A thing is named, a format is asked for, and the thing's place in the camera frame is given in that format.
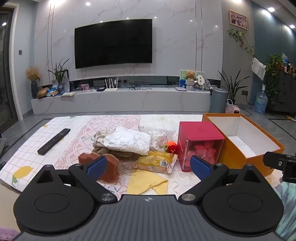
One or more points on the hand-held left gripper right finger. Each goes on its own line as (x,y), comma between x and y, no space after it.
(200,166)

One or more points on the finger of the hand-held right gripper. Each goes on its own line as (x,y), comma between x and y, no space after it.
(271,159)

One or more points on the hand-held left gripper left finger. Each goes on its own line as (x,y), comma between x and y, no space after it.
(97,166)

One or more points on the brown sponge blocks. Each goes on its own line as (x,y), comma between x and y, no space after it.
(111,168)

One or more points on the orange cardboard box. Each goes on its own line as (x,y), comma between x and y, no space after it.
(238,148)

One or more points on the white bag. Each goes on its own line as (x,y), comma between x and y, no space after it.
(127,140)

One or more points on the yellow snack packet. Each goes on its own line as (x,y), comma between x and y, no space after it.
(155,162)

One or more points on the yellow cloth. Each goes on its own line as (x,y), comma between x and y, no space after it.
(143,183)

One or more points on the red box with clear window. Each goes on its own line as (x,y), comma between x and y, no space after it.
(198,136)

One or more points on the red orange crocheted toy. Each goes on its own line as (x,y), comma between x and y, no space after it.
(171,147)

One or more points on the lemon print lace tablecloth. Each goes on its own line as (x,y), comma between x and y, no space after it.
(69,143)

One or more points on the teal patterned cloth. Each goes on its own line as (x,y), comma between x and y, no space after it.
(288,208)

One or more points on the black remote control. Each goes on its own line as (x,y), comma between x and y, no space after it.
(54,141)

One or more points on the clear plastic bag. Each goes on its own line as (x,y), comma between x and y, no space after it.
(159,138)

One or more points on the blue water jug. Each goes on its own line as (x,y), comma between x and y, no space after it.
(260,104)

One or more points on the small pink appliance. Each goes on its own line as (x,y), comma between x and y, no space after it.
(236,109)

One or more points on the woven basket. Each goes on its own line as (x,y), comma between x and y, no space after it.
(229,107)

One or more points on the dark drawer cabinet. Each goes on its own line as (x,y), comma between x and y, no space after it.
(285,92)

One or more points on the grey trash can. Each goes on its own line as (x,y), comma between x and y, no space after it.
(218,100)

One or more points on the marble television console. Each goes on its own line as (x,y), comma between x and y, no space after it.
(129,99)

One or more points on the small black box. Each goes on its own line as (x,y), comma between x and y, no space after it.
(100,89)

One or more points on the green paper sheet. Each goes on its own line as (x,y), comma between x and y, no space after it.
(69,93)

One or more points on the white wifi router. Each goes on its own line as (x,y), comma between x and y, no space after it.
(111,88)

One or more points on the flat book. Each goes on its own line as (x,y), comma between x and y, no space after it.
(180,89)

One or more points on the long leaf potted plant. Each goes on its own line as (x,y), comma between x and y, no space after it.
(232,89)

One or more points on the pink card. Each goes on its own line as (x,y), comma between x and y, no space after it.
(84,87)

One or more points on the white ribbed vase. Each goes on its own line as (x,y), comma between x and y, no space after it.
(190,85)

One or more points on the decorative plate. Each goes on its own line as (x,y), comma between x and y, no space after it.
(207,83)

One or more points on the leafy pothos plant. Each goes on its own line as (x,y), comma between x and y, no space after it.
(274,74)

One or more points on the small blue box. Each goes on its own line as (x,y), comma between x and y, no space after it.
(182,83)

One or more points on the white round sign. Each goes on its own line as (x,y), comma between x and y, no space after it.
(200,80)

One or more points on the blue snack bag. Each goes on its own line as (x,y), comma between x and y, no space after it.
(52,91)

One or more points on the brown round ornament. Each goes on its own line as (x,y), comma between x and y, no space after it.
(42,93)

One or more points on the white hanging cloth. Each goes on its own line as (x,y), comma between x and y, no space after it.
(259,68)

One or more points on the brown teddy bear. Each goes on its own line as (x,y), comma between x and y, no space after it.
(190,75)

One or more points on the green greeting card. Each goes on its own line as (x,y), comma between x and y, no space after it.
(183,74)

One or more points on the group of assorted bottles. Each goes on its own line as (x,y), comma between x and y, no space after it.
(289,66)

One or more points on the green plant in blue vase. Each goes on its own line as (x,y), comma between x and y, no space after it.
(60,76)

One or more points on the dark vase with dried flowers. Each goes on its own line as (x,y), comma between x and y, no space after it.
(34,89)

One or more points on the purple cloth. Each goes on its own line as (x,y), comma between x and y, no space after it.
(8,234)

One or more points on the black flat screen television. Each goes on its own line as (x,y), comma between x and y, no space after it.
(113,44)

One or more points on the trailing vine plant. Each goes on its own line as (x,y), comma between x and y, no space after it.
(240,38)

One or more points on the glass sliding door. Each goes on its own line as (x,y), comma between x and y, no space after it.
(5,76)

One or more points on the black picture frame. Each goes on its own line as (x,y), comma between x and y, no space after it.
(67,77)

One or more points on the wooden framed wall photo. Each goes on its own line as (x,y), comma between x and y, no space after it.
(238,20)

